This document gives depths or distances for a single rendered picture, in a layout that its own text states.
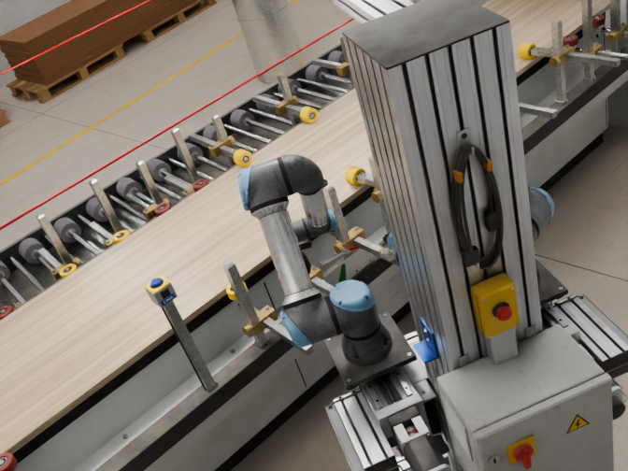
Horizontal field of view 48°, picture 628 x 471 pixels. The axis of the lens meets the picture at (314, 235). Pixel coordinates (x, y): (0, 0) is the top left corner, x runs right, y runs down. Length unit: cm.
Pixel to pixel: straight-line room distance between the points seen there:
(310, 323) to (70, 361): 116
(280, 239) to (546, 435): 86
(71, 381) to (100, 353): 15
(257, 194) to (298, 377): 147
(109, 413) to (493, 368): 156
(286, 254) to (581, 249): 228
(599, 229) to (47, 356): 283
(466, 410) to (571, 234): 250
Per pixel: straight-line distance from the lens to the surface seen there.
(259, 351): 276
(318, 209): 222
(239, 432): 324
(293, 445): 334
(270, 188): 199
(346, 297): 197
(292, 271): 199
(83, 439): 282
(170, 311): 245
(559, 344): 180
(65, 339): 296
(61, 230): 383
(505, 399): 169
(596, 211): 423
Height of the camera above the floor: 255
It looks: 35 degrees down
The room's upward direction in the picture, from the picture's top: 18 degrees counter-clockwise
